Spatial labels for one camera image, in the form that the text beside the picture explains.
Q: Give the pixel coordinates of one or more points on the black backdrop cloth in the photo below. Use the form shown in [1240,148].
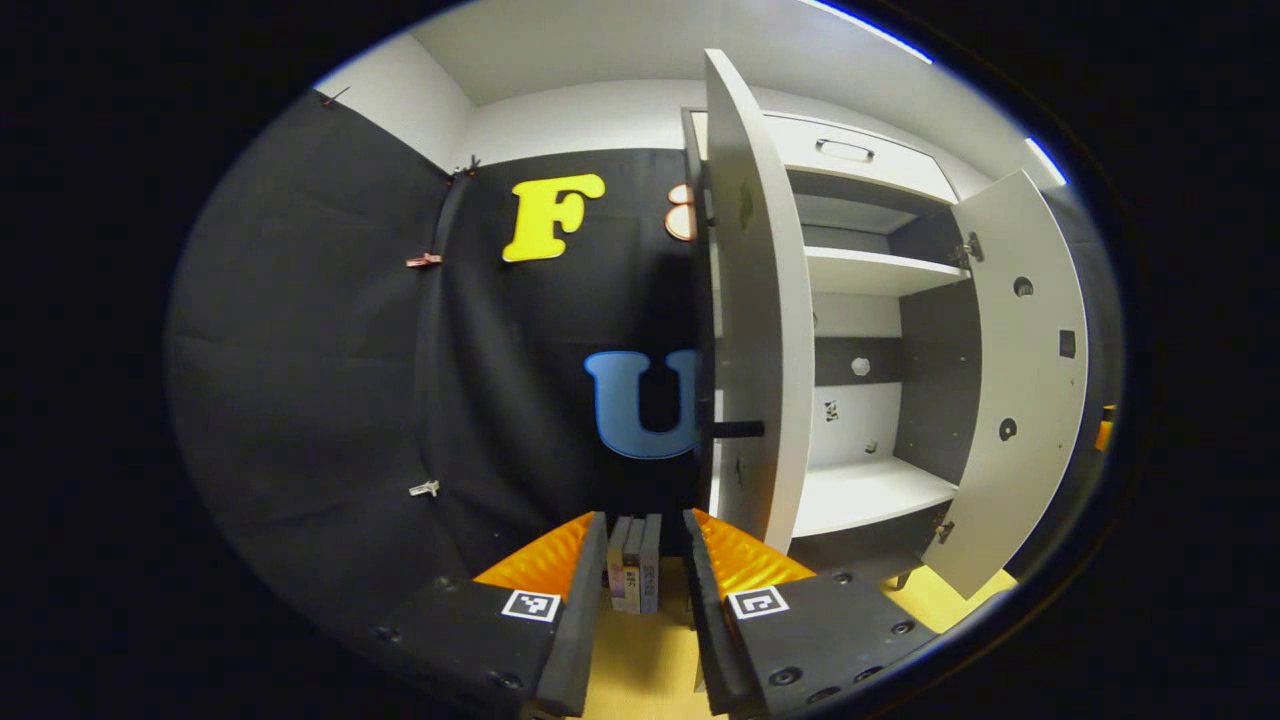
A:
[300,350]

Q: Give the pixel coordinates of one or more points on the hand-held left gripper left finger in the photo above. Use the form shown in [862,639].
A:
[580,640]

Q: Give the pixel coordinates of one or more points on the beige door with camera sticker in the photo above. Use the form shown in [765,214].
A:
[770,300]

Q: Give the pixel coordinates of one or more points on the beige door with headphone sticker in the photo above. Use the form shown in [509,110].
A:
[1030,380]

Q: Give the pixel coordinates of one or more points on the beige double-door shoe cabinet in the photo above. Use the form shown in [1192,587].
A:
[940,380]

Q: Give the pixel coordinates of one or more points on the pale pink spine book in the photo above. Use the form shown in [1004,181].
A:
[617,570]

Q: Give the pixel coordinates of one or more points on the red cloth clip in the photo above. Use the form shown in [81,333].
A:
[423,261]

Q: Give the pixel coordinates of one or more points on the dark grey spine book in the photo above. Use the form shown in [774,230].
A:
[634,575]

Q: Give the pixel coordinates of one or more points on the white cabinet shelf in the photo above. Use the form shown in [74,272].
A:
[880,272]
[865,495]

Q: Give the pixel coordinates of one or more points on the white cloth clip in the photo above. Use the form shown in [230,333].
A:
[424,489]

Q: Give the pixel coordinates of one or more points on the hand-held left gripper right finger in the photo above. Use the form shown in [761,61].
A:
[705,640]

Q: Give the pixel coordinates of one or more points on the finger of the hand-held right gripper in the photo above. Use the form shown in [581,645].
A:
[1105,430]

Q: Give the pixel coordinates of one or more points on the black cloth clip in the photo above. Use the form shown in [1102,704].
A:
[467,166]
[335,96]

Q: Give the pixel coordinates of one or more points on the beige cabinet drawer front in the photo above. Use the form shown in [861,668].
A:
[890,165]

